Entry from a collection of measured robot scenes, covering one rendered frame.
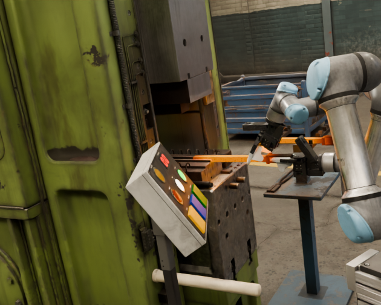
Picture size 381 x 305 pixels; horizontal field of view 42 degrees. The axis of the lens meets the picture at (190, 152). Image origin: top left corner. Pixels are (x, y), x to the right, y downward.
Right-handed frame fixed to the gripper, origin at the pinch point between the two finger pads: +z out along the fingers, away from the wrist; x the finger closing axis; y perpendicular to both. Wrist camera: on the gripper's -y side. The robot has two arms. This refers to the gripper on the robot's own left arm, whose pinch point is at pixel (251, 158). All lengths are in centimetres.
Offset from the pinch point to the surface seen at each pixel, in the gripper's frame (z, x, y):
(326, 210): 96, 176, 33
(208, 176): 13.9, -6.3, -12.9
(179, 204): -8, -67, 0
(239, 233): 38.2, 4.5, 7.6
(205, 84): -19.0, 3.1, -31.3
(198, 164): 11.7, -5.3, -19.1
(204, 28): -39, 9, -42
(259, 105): 116, 369, -96
